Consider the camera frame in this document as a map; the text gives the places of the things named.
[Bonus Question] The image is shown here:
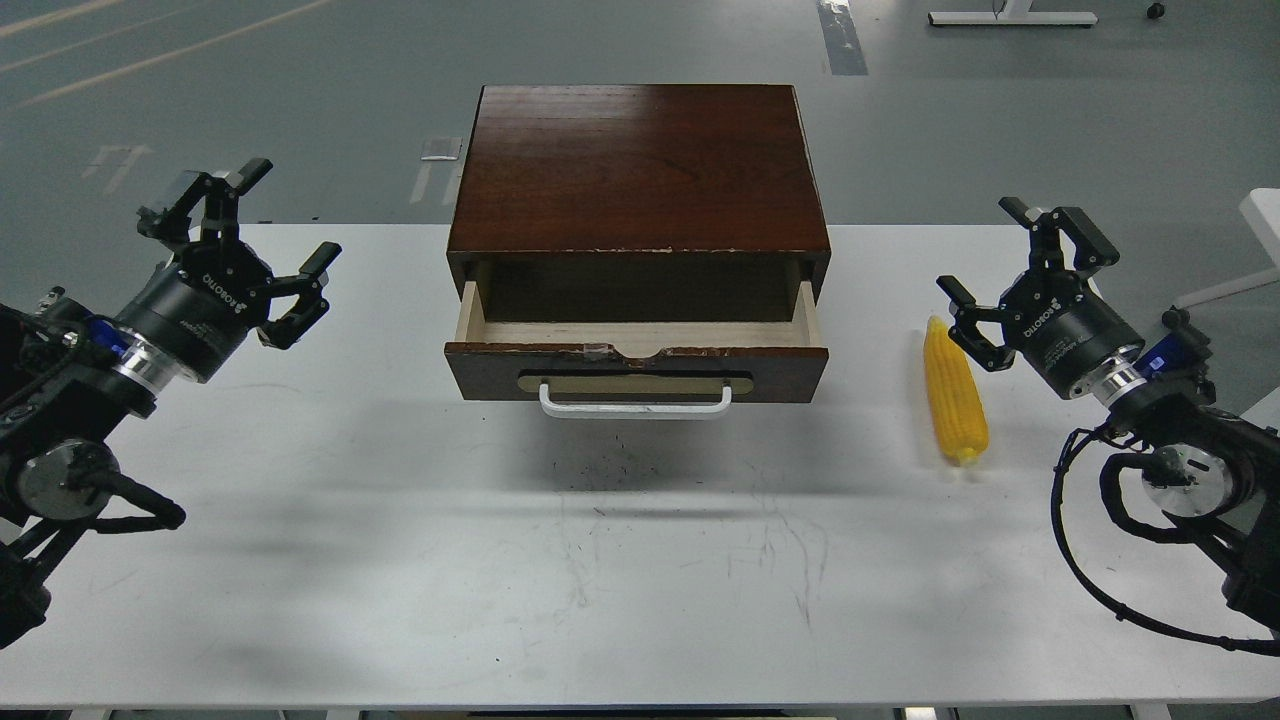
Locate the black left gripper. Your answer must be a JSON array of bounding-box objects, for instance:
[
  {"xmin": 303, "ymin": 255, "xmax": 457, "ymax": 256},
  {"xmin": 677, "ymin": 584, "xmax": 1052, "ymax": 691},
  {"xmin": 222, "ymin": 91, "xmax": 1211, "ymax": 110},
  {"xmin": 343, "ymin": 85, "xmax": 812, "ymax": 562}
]
[{"xmin": 116, "ymin": 158, "xmax": 343, "ymax": 383}]

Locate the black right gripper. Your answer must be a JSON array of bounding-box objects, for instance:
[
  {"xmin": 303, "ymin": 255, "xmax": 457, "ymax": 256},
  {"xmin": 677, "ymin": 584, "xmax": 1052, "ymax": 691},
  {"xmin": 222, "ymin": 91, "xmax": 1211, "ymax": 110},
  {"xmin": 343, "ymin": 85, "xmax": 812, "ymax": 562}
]
[{"xmin": 936, "ymin": 196, "xmax": 1146, "ymax": 398}]

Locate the yellow corn cob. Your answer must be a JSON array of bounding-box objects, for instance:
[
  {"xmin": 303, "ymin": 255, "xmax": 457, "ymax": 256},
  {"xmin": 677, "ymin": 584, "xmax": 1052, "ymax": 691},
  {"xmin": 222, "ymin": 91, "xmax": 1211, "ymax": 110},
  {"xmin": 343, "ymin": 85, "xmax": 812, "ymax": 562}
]
[{"xmin": 923, "ymin": 315, "xmax": 989, "ymax": 468}]

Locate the wooden drawer with white handle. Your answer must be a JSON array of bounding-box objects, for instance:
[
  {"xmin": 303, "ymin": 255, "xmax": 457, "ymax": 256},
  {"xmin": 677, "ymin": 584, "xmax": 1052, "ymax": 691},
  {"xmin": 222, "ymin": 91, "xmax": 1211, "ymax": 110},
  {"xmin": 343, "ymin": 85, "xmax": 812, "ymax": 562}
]
[{"xmin": 444, "ymin": 281, "xmax": 829, "ymax": 420}]

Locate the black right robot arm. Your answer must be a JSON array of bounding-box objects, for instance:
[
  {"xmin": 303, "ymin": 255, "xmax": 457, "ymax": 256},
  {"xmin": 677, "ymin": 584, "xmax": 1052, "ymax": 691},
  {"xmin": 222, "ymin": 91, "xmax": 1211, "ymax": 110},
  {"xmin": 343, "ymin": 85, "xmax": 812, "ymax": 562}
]
[{"xmin": 937, "ymin": 196, "xmax": 1279, "ymax": 657}]

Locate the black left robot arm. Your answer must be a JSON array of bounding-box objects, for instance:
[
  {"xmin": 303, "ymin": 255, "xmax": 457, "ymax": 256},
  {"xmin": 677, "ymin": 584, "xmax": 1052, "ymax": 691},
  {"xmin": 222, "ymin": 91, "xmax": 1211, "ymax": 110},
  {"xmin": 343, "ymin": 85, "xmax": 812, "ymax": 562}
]
[{"xmin": 1, "ymin": 158, "xmax": 340, "ymax": 646}]

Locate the white furniture at right edge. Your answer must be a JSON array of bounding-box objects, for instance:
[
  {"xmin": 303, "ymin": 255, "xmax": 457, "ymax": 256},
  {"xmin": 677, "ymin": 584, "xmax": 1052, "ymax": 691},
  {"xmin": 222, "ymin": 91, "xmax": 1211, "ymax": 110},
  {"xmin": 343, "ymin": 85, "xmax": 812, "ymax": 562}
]
[{"xmin": 1172, "ymin": 187, "xmax": 1279, "ymax": 307}]

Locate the white table leg base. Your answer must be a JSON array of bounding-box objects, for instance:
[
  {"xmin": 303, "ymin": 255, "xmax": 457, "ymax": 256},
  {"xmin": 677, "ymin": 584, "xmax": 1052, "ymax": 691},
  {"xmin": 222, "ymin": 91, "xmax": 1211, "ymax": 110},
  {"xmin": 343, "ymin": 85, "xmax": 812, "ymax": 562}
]
[{"xmin": 927, "ymin": 1, "xmax": 1100, "ymax": 28}]

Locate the dark wooden cabinet box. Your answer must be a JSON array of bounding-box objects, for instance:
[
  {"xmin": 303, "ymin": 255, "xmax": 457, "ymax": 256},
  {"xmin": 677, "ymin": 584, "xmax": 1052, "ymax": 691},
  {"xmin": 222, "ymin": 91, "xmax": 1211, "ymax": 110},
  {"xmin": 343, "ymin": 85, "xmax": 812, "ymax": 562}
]
[{"xmin": 445, "ymin": 83, "xmax": 832, "ymax": 291}]

